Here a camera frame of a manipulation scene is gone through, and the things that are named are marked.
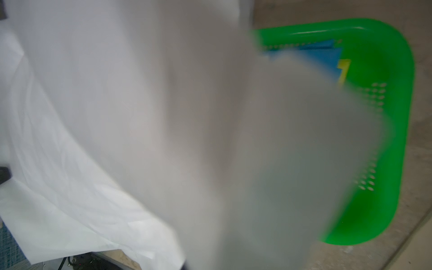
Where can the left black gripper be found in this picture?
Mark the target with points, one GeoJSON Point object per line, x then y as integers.
{"type": "Point", "coordinates": [5, 174]}

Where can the white raincoat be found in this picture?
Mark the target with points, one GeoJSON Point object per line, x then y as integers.
{"type": "Point", "coordinates": [160, 129]}

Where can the blue raincoat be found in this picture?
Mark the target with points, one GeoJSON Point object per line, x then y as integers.
{"type": "Point", "coordinates": [324, 54]}

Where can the large yellow raincoat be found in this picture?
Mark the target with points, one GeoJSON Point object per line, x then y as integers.
{"type": "Point", "coordinates": [343, 66]}

